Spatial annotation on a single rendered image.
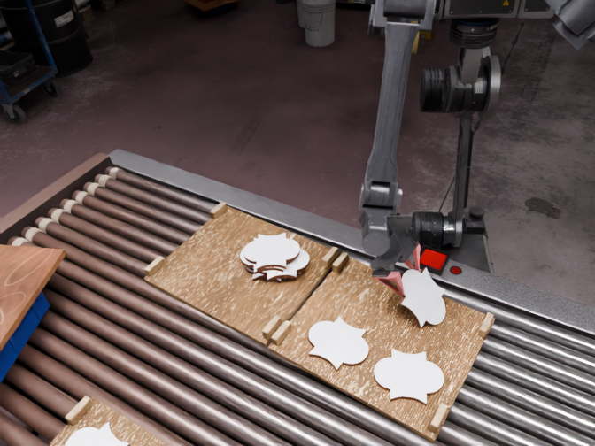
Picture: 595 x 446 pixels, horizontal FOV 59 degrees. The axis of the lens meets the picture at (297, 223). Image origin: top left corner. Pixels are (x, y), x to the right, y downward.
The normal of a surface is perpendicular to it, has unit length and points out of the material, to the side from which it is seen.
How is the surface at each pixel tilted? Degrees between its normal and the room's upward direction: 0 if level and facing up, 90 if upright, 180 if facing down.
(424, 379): 0
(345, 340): 0
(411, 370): 0
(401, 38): 71
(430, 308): 43
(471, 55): 90
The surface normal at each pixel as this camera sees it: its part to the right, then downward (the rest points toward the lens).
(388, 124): -0.10, 0.39
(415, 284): 0.48, -0.27
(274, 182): -0.06, -0.74
